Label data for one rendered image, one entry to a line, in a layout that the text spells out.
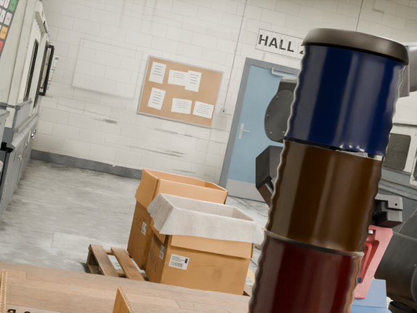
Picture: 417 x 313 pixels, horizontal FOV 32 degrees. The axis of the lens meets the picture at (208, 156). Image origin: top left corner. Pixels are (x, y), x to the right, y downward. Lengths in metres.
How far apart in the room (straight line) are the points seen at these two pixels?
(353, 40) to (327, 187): 0.05
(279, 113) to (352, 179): 0.53
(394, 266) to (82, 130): 10.44
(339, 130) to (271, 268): 0.05
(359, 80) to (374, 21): 12.08
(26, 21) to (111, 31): 6.28
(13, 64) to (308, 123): 4.83
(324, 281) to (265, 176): 0.51
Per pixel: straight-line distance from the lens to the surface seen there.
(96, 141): 11.28
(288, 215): 0.26
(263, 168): 0.78
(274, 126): 0.78
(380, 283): 0.80
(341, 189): 0.26
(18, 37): 5.07
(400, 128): 10.97
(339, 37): 0.26
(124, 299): 0.72
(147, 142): 11.34
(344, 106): 0.26
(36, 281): 1.00
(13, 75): 5.06
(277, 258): 0.26
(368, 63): 0.26
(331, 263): 0.26
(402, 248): 0.93
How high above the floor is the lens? 1.16
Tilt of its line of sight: 3 degrees down
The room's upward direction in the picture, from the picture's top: 12 degrees clockwise
